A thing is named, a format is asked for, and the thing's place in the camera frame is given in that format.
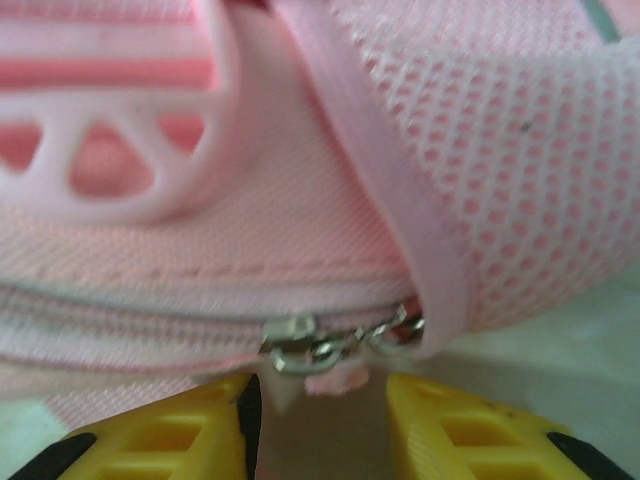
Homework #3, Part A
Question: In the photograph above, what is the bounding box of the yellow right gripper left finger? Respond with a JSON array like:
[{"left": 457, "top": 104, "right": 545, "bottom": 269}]
[{"left": 19, "top": 372, "right": 264, "bottom": 480}]

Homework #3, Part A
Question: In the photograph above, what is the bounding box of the pink backpack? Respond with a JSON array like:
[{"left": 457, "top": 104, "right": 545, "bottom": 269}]
[{"left": 0, "top": 0, "right": 640, "bottom": 416}]

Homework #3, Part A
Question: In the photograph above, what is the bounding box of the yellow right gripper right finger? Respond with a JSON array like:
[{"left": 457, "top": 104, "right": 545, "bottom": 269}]
[{"left": 387, "top": 372, "right": 636, "bottom": 480}]

